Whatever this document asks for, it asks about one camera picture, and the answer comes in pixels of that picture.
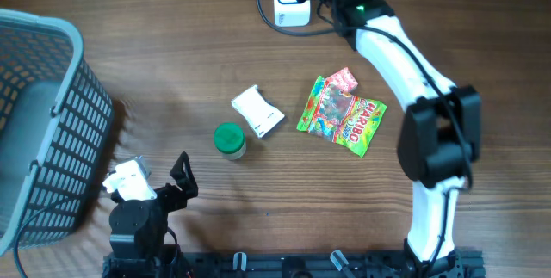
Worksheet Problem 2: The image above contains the green lid plastic jar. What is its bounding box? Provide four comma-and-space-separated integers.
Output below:
213, 122, 246, 160

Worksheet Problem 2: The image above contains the red small snack pack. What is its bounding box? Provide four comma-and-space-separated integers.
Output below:
325, 67, 358, 93

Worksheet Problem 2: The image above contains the white tissue pack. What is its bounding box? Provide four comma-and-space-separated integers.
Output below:
231, 84, 285, 139

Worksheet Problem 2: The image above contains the haribo gummy bag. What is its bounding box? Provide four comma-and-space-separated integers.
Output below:
297, 76, 387, 158

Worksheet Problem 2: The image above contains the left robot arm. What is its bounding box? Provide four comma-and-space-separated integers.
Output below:
102, 152, 198, 277

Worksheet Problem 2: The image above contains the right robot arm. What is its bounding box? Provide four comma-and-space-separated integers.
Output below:
297, 0, 486, 277

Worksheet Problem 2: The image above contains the white barcode scanner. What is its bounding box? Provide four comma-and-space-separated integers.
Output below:
273, 0, 311, 28

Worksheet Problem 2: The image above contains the grey plastic mesh basket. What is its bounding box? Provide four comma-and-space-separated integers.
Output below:
1, 9, 115, 253

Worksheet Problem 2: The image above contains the right camera cable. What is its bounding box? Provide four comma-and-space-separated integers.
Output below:
256, 0, 474, 270

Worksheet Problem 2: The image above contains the camera cable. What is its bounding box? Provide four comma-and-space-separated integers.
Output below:
256, 0, 474, 270
12, 194, 113, 278

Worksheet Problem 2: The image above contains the left camera cable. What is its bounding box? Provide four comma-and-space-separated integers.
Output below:
12, 194, 113, 278

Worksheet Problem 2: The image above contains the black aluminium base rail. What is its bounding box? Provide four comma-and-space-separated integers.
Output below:
102, 250, 486, 278

